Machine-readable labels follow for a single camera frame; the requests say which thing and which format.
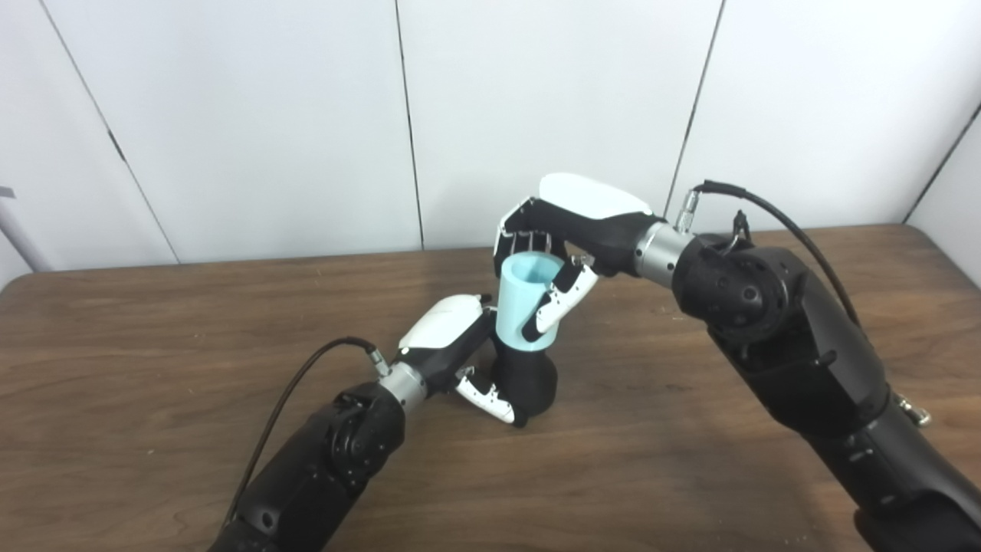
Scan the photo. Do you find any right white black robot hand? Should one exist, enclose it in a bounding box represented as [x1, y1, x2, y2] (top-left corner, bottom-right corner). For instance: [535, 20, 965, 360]
[493, 173, 668, 343]

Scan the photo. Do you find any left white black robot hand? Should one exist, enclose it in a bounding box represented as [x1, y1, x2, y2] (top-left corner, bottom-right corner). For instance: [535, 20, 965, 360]
[398, 294, 530, 428]

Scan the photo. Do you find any light-blue hose tube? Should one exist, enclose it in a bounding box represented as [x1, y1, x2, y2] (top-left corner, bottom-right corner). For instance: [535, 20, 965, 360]
[496, 251, 568, 353]

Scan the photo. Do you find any black funnel-shaped nozzle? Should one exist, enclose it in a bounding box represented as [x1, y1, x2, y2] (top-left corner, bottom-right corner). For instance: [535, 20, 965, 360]
[490, 337, 560, 419]

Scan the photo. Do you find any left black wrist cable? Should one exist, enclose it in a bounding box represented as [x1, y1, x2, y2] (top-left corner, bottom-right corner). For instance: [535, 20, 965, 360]
[222, 337, 392, 537]

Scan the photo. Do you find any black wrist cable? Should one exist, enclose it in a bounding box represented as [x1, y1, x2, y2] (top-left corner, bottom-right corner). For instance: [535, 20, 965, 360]
[222, 337, 392, 537]
[674, 180, 932, 427]

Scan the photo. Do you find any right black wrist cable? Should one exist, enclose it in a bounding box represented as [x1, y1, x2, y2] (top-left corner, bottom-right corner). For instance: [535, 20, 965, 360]
[674, 180, 932, 427]

